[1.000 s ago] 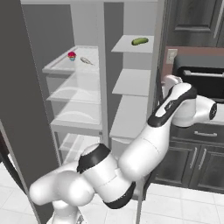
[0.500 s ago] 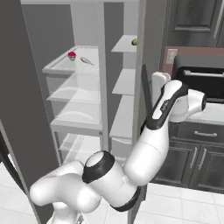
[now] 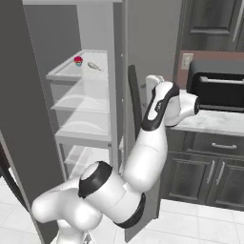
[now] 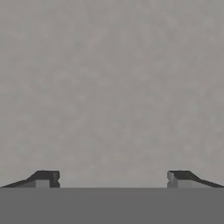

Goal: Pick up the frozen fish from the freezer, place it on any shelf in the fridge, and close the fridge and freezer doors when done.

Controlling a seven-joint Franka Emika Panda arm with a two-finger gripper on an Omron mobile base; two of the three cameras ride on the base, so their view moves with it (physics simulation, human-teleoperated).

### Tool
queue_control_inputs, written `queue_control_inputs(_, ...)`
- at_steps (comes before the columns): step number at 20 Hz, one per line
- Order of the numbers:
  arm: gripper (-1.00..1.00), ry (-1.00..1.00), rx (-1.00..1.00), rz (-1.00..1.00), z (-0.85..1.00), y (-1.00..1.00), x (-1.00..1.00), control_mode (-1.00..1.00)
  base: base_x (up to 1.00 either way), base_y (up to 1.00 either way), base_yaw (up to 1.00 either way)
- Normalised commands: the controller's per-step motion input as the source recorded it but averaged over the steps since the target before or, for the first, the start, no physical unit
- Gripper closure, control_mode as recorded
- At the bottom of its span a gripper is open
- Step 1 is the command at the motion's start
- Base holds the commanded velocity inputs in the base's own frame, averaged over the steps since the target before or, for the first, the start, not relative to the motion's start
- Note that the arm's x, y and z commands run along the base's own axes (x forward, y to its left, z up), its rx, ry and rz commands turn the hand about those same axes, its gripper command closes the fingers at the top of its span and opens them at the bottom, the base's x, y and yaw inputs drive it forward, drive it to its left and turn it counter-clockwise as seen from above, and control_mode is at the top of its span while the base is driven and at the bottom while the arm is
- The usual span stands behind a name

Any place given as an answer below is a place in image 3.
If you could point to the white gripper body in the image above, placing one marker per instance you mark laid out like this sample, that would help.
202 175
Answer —
153 82

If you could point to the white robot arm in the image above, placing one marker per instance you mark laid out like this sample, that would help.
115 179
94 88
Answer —
144 158

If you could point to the grey fridge door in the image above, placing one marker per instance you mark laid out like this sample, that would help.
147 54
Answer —
149 38

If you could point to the clear freezer drawer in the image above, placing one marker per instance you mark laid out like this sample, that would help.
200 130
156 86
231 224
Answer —
84 100
85 125

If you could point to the grey fridge cabinet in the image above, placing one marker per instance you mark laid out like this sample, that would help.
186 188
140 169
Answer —
95 25

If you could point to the clear freezer shelf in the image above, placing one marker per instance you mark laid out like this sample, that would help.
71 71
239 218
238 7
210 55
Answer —
79 158
68 71

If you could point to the grey freezer door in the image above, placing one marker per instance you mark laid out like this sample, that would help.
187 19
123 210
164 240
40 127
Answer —
22 111

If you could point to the black toaster oven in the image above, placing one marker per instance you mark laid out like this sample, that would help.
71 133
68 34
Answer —
219 92

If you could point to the red and blue cupcake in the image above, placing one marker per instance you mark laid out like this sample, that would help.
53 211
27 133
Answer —
78 60

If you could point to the dark grey drawer front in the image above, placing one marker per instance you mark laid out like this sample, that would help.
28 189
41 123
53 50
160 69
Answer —
203 143

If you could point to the dark grey base cupboard door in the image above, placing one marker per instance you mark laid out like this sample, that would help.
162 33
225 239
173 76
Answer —
190 178
232 187

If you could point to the white wall socket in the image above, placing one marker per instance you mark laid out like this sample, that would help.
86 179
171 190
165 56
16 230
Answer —
187 61

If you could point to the dark grey wall cupboard door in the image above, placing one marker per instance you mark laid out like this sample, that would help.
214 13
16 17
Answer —
209 19

